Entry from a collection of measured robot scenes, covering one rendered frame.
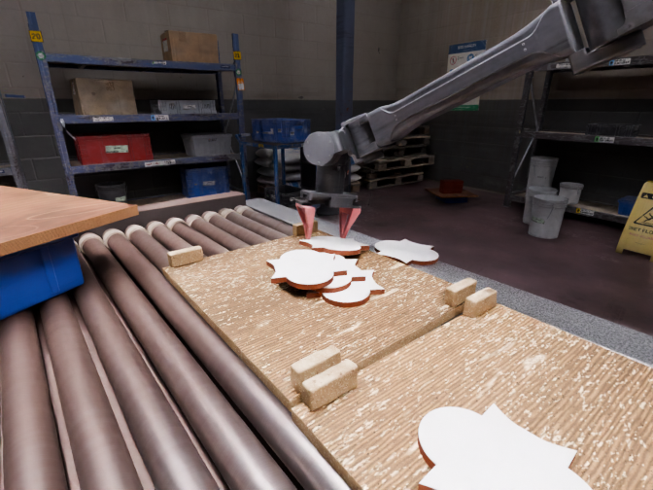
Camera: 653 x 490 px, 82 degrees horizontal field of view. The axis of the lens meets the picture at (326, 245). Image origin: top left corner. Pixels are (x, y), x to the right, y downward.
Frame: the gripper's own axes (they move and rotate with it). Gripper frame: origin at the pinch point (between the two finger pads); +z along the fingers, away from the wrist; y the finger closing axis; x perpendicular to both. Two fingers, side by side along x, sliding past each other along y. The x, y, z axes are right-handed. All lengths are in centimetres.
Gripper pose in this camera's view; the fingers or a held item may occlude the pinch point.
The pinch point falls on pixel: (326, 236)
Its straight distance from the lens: 77.1
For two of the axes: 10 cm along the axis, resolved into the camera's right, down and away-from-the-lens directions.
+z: -0.8, 9.7, 2.2
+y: 9.3, -0.1, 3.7
